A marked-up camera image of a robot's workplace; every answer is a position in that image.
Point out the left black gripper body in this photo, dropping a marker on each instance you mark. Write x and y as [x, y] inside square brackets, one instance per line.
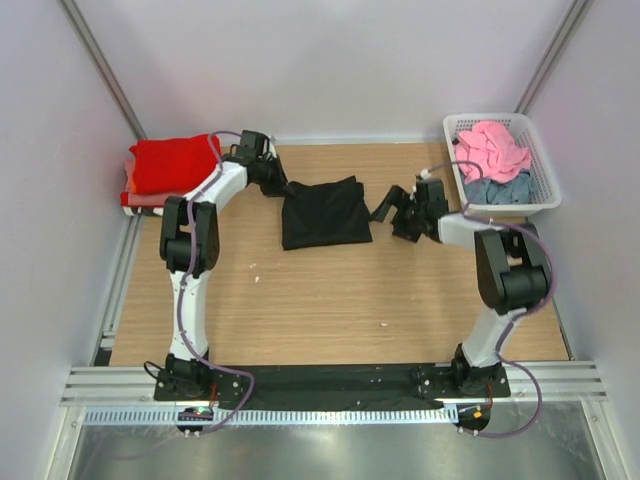
[269, 166]

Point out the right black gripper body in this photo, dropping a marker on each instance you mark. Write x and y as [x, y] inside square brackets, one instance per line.
[406, 221]

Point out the black t-shirt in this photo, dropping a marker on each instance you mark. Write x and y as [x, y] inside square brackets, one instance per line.
[325, 214]

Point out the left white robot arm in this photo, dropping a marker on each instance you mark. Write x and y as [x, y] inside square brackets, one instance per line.
[190, 247]

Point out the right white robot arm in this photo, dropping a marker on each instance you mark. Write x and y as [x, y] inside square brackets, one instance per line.
[513, 274]

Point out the folded shirt stack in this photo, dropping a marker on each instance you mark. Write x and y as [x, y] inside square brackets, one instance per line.
[145, 200]

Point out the pink t-shirt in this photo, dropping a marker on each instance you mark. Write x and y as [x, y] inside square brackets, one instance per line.
[489, 151]

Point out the red folded t-shirt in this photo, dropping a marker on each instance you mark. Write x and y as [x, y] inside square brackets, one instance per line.
[197, 148]

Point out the blue-grey t-shirt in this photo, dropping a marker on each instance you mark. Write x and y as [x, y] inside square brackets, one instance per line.
[517, 191]

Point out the white plastic basket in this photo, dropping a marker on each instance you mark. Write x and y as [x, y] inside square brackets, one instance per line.
[523, 131]

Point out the slotted cable duct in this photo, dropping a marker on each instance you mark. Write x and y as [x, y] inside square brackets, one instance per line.
[197, 416]

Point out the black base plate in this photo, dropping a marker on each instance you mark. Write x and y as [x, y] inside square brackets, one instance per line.
[331, 388]

